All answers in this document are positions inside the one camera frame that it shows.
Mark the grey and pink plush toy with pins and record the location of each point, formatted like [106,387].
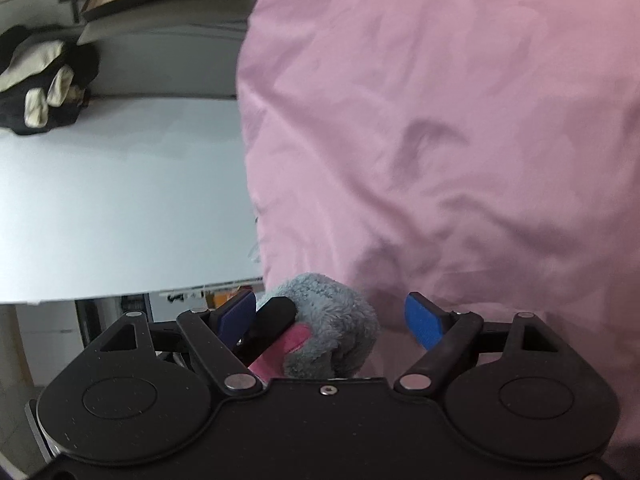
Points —
[335,317]

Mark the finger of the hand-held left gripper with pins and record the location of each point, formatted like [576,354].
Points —
[272,320]

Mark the black and cream cloth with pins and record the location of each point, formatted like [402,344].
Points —
[40,85]

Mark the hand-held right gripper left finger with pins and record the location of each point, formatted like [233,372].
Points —
[237,317]

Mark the pink bed sheet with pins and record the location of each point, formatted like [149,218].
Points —
[425,135]

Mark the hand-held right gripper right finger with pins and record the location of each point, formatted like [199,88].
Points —
[425,320]

